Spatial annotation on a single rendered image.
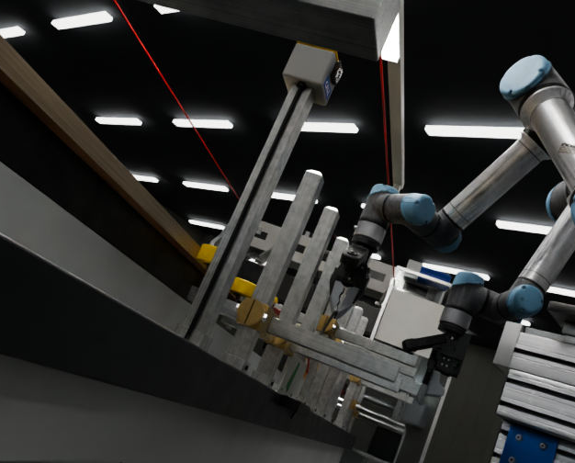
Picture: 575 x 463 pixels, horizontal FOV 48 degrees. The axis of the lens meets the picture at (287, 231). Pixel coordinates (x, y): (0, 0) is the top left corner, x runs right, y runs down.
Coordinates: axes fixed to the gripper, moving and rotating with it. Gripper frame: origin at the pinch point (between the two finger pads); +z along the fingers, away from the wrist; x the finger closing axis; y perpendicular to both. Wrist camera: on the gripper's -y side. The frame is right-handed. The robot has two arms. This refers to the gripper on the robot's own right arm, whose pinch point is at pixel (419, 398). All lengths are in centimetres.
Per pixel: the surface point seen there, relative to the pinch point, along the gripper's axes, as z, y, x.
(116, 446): 29, -32, -89
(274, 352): 5.3, -31.9, -30.7
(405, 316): -64, -26, 222
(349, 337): -11.5, -25.2, 23.5
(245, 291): -5, -44, -29
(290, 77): -32, -34, -83
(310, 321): -7.6, -32.3, -5.7
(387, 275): -92, -49, 253
